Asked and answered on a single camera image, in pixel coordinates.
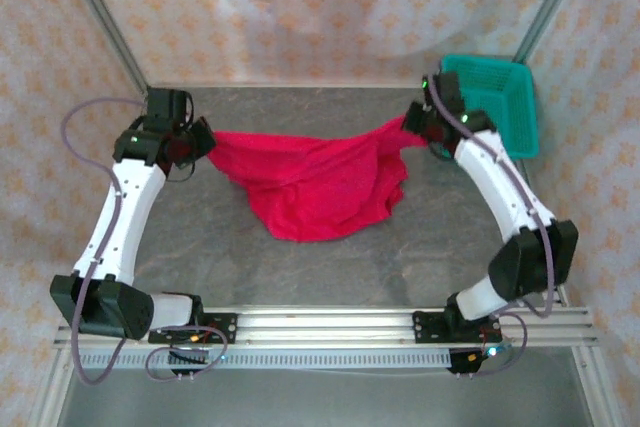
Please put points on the red t-shirt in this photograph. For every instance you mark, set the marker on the red t-shirt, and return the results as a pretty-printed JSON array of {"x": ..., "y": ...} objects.
[{"x": 310, "y": 182}]

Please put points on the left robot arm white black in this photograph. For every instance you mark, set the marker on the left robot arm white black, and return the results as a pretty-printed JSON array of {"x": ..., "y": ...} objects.
[{"x": 125, "y": 217}]

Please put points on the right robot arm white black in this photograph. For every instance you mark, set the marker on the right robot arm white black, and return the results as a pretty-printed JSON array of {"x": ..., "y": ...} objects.
[{"x": 495, "y": 187}]

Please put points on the teal plastic mesh basket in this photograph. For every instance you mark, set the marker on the teal plastic mesh basket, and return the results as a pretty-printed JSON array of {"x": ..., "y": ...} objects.
[{"x": 515, "y": 107}]

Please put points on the patterned white cloth backdrop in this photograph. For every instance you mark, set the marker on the patterned white cloth backdrop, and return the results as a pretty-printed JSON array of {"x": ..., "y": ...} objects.
[{"x": 320, "y": 7}]

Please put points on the aluminium table end rail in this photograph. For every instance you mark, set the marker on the aluminium table end rail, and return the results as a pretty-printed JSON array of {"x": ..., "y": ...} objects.
[{"x": 300, "y": 84}]

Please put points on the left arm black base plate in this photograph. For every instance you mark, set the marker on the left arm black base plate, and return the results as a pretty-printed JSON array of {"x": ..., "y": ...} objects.
[{"x": 225, "y": 328}]

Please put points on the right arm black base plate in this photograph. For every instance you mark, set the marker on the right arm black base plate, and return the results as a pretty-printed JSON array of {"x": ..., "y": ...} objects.
[{"x": 425, "y": 327}]

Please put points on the aluminium frame leg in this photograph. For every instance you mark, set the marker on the aluminium frame leg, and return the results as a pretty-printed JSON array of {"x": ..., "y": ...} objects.
[
  {"x": 598, "y": 392},
  {"x": 51, "y": 392}
]

